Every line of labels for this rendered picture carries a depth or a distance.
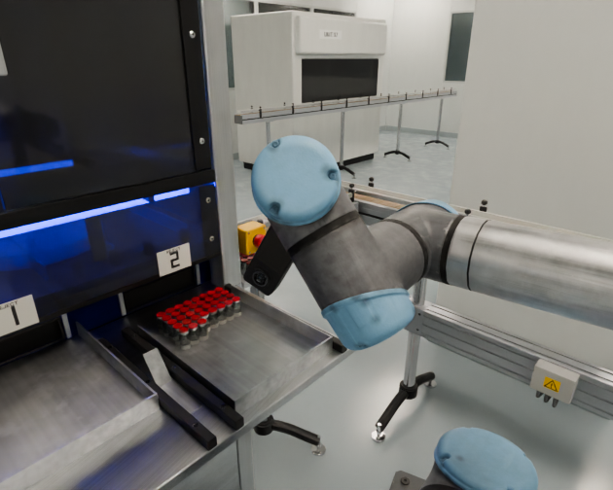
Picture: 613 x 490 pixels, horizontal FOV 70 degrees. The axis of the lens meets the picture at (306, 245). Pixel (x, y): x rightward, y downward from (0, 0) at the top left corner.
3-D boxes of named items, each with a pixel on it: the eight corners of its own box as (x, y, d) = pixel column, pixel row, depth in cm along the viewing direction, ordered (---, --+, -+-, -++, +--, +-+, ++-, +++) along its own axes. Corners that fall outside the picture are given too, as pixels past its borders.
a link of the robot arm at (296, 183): (279, 248, 35) (227, 157, 36) (288, 255, 46) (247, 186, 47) (365, 198, 35) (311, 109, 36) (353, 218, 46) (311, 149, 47)
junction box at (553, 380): (528, 387, 145) (534, 365, 142) (533, 379, 149) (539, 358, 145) (569, 404, 138) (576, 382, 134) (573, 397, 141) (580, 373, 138)
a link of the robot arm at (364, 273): (450, 290, 42) (391, 192, 43) (393, 344, 34) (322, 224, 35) (390, 314, 48) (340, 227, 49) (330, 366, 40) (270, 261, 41)
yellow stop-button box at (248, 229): (231, 249, 124) (229, 225, 121) (250, 241, 129) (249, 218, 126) (248, 256, 120) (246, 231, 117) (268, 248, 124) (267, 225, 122)
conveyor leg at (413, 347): (393, 396, 195) (409, 235, 165) (404, 386, 201) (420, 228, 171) (411, 405, 190) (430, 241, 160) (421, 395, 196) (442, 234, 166)
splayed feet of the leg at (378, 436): (366, 437, 184) (368, 410, 179) (425, 377, 218) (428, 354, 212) (381, 446, 179) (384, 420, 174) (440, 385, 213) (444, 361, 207)
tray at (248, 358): (139, 338, 98) (137, 325, 97) (233, 296, 115) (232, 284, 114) (235, 417, 77) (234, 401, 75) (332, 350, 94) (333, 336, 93)
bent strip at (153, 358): (146, 378, 86) (142, 354, 83) (160, 371, 88) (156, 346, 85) (188, 415, 77) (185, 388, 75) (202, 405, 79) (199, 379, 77)
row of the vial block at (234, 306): (172, 343, 96) (170, 325, 94) (237, 311, 108) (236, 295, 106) (178, 347, 95) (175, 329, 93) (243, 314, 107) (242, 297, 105)
